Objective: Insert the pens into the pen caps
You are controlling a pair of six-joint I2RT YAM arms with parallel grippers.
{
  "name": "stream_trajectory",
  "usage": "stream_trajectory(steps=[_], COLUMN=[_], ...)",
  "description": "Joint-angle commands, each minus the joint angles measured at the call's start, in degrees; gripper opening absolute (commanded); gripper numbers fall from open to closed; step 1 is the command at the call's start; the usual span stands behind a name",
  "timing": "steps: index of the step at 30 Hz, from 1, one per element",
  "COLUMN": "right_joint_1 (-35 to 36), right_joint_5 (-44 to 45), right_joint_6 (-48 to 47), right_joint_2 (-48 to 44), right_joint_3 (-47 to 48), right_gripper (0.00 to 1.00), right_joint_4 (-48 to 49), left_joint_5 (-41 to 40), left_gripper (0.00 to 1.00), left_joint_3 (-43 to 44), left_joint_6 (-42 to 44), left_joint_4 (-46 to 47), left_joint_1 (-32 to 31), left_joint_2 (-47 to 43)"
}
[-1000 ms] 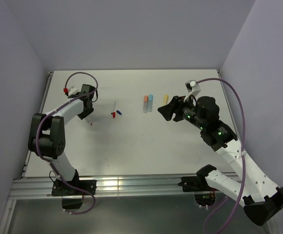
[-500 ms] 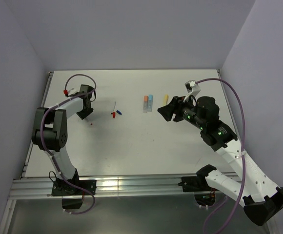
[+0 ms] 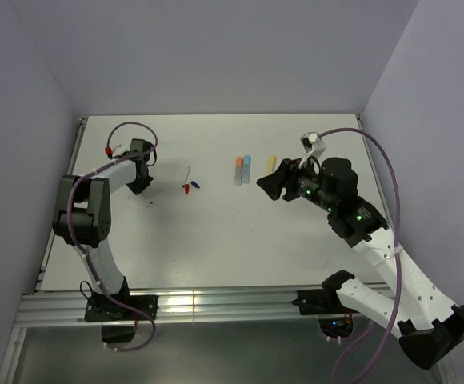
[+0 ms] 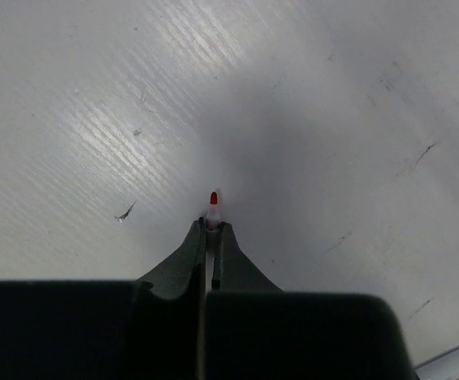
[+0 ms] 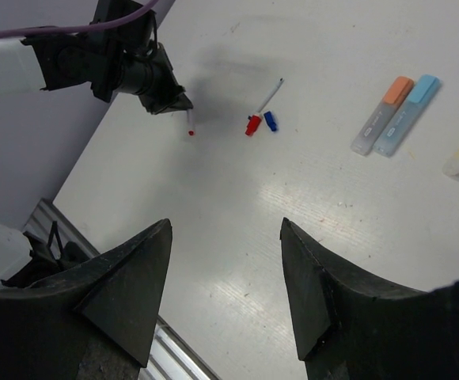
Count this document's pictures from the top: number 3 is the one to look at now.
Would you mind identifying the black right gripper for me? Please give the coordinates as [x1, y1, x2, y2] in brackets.
[256, 154, 337, 212]

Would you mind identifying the yellow marker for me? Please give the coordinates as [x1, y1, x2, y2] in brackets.
[266, 154, 277, 174]

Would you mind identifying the light blue marker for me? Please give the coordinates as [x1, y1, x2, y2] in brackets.
[242, 155, 251, 184]

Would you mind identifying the orange marker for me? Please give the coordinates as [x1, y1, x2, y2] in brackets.
[234, 157, 243, 186]

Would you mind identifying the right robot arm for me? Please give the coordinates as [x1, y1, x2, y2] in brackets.
[257, 158, 464, 370]

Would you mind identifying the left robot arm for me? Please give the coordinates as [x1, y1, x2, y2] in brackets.
[52, 138, 157, 319]

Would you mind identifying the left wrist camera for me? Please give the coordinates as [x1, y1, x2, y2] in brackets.
[104, 144, 128, 159]

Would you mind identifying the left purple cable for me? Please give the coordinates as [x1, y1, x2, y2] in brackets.
[67, 122, 159, 353]

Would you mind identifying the purple cable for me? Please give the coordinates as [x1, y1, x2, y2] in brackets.
[318, 127, 403, 384]
[67, 122, 159, 353]

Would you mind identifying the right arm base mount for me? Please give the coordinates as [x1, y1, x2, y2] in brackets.
[291, 288, 370, 341]

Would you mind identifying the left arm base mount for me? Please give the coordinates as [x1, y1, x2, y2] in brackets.
[84, 294, 158, 345]

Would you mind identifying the aluminium rail frame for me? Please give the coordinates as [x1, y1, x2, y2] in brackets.
[0, 113, 455, 384]

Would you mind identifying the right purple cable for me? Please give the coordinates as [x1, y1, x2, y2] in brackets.
[318, 127, 403, 384]

